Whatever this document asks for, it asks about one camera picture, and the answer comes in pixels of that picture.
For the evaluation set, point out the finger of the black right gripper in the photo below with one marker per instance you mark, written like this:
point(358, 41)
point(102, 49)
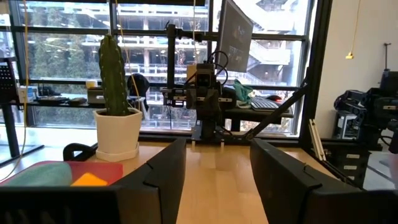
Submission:
point(194, 101)
point(213, 102)

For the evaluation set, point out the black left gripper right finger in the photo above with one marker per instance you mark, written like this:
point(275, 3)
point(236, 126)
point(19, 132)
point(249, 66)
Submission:
point(311, 202)

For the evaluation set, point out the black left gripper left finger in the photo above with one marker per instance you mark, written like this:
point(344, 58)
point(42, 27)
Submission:
point(93, 205)

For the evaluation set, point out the orange microfiber towel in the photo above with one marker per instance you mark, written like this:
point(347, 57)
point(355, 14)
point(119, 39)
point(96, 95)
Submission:
point(89, 180)

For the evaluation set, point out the red plastic basket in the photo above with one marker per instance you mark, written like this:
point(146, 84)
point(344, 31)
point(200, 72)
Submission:
point(99, 171)

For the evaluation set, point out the small teal microfiber towel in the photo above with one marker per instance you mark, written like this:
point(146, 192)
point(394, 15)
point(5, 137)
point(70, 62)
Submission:
point(43, 175)

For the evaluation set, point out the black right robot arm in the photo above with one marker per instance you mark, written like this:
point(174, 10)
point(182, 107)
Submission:
point(208, 127)

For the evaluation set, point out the black background robot arm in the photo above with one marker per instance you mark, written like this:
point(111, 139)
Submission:
point(367, 109)

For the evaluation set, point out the pale crumpled cloth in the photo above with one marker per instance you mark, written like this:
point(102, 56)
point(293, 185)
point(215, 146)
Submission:
point(243, 91)

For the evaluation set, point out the black laptop keyboard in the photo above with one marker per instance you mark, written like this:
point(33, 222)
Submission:
point(264, 104)

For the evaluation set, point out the black desk top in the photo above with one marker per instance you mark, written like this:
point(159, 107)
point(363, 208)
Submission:
point(264, 113)

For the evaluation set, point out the black computer mouse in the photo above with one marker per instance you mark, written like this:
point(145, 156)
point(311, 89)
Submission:
point(274, 98)

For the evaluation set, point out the black labelled electronics box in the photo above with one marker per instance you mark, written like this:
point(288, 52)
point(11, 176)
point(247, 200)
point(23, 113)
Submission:
point(351, 161)

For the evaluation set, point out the grey computer monitor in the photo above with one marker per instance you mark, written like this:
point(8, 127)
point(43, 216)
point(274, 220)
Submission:
point(234, 37)

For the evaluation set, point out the white hexagonal plant pot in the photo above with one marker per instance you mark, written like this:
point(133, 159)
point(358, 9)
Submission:
point(118, 133)

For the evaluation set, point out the black perforated crate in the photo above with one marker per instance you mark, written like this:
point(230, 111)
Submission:
point(7, 79)

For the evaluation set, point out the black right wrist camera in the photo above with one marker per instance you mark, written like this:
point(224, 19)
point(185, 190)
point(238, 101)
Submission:
point(204, 76)

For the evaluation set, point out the silver aluminium post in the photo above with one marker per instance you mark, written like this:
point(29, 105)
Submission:
point(317, 140)

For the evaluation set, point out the black aluminium table frame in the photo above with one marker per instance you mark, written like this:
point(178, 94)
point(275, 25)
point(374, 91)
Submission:
point(317, 62)

